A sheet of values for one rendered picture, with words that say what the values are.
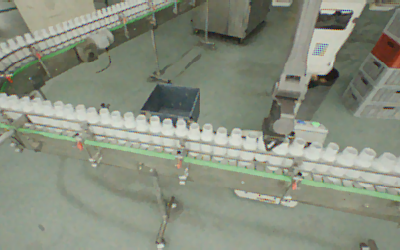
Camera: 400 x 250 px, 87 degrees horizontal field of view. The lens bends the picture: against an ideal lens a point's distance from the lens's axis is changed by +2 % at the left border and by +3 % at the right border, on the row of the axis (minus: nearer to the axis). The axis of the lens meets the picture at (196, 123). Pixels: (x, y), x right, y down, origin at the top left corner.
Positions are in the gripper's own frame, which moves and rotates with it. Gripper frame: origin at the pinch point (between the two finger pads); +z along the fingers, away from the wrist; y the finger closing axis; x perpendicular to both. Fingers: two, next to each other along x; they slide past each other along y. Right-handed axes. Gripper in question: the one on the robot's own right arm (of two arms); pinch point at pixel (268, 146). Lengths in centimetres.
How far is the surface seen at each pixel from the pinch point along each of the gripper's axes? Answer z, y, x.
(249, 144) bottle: 2.5, -2.1, -6.3
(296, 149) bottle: 2.0, -2.8, 10.9
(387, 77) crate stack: 43, -180, 140
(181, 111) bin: 37, -63, -52
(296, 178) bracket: 7.6, 6.4, 11.2
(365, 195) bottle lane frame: 18.3, -0.1, 41.1
